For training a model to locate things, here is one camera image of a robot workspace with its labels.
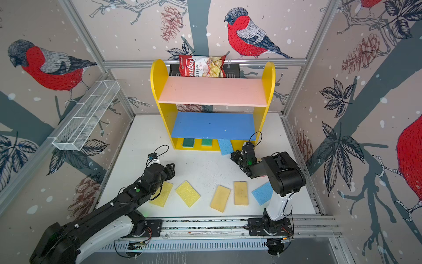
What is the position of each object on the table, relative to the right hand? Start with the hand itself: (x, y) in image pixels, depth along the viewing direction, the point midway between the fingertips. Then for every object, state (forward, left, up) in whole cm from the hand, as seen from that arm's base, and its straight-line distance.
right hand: (230, 152), depth 99 cm
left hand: (-13, +31, +10) cm, 35 cm away
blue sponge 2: (-24, -17, -1) cm, 29 cm away
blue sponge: (+2, +3, +3) cm, 5 cm away
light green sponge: (+6, +15, +3) cm, 16 cm away
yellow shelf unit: (+35, +20, -2) cm, 41 cm away
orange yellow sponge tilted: (-27, +6, -1) cm, 27 cm away
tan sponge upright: (-24, -5, -1) cm, 25 cm away
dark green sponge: (+5, +27, +2) cm, 27 cm away
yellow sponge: (-25, +23, -1) cm, 34 cm away
